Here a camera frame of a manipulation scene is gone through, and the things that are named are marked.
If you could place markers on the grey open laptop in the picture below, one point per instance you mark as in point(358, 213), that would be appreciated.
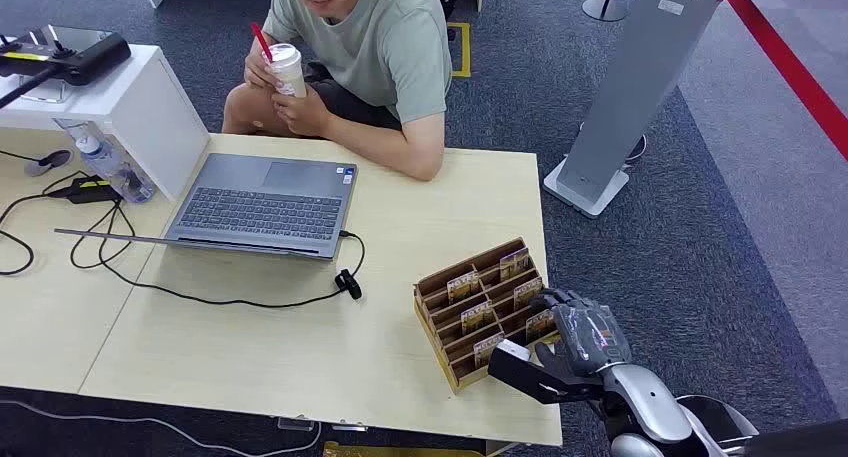
point(265, 205)

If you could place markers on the white box stand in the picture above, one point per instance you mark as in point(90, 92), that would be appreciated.
point(142, 113)

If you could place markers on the red drinking straw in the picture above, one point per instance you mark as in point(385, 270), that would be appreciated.
point(261, 41)

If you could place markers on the brown cardboard card holder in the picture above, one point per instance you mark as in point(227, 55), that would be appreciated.
point(457, 364)

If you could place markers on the person's left forearm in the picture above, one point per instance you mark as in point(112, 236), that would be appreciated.
point(384, 142)

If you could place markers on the red barrier belt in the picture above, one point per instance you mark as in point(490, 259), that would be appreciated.
point(792, 66)

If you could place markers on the black power adapter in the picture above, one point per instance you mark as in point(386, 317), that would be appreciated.
point(86, 190)

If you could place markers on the person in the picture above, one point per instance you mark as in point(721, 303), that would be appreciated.
point(384, 50)

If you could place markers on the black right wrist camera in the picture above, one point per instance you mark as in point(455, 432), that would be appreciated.
point(530, 373)

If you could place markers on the metal stanchion base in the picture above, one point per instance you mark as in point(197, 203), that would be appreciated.
point(604, 7)

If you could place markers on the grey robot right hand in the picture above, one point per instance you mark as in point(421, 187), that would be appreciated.
point(590, 338)

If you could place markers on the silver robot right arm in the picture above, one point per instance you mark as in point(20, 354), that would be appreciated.
point(652, 404)

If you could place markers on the black robot body panel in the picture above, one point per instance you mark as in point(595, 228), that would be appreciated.
point(798, 441)

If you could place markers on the person's left hand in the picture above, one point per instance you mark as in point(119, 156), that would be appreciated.
point(303, 113)

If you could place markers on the person's right hand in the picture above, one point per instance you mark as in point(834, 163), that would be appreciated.
point(257, 66)

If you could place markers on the clear plastic water bottle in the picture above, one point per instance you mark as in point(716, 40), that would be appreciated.
point(112, 166)

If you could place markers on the white drink cup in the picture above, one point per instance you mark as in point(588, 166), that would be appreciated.
point(288, 70)

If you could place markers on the black device with yellow stripe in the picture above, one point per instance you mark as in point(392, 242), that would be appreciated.
point(79, 58)

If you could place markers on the printed card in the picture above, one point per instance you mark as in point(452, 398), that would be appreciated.
point(462, 286)
point(526, 293)
point(538, 326)
point(487, 349)
point(477, 317)
point(515, 263)

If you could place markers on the grey kiosk column with base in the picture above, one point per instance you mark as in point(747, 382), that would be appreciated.
point(636, 90)

